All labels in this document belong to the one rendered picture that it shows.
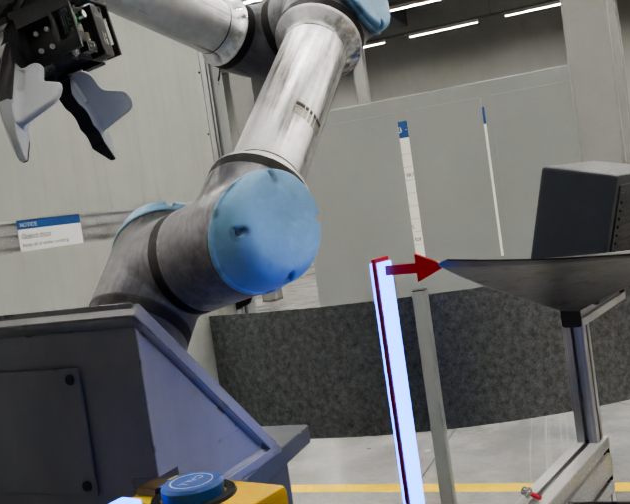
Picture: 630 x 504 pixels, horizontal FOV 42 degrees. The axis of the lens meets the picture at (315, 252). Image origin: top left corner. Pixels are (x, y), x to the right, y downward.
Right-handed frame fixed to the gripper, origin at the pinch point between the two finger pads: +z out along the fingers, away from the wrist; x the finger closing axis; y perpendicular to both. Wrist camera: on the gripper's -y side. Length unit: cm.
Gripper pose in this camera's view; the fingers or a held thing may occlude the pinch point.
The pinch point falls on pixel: (67, 165)
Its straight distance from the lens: 81.0
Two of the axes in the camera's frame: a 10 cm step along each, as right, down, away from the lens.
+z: 3.0, 9.5, 0.3
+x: 2.7, -1.2, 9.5
